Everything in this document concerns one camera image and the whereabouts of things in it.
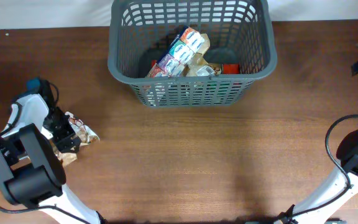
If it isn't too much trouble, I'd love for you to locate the green lid spice jar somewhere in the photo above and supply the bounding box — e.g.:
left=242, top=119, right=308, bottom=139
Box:
left=208, top=82, right=231, bottom=103

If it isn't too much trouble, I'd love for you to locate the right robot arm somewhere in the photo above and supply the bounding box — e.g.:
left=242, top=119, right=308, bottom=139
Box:
left=273, top=114, right=358, bottom=224

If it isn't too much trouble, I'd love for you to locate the beige snack bag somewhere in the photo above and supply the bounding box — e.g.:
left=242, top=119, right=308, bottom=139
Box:
left=184, top=34, right=224, bottom=77

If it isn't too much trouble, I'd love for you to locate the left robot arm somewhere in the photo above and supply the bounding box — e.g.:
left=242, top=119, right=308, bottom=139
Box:
left=0, top=78, right=107, bottom=224

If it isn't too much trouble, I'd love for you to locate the grey plastic shopping basket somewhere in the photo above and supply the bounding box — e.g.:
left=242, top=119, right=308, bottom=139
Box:
left=108, top=0, right=277, bottom=108

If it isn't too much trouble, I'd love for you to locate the multicolour tissue pack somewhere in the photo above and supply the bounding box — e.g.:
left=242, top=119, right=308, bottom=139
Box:
left=146, top=26, right=206, bottom=78

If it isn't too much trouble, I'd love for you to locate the orange pasta packet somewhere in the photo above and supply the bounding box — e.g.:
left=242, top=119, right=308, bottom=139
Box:
left=147, top=59, right=240, bottom=78

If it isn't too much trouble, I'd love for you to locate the brown snack bag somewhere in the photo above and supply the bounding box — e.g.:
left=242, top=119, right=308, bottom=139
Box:
left=53, top=111, right=100, bottom=167

